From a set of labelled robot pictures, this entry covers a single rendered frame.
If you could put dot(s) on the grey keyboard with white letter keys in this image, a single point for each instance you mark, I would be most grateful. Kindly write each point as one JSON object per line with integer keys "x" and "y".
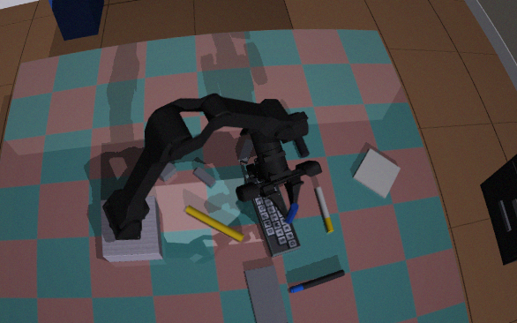
{"x": 280, "y": 238}

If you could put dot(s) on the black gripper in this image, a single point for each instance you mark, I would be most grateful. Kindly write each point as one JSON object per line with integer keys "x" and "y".
{"x": 275, "y": 171}

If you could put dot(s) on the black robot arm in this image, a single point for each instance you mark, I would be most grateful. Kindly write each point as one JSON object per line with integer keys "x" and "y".
{"x": 167, "y": 138}

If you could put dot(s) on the blue stylus with grey tip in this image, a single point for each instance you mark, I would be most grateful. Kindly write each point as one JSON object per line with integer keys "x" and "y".
{"x": 291, "y": 213}

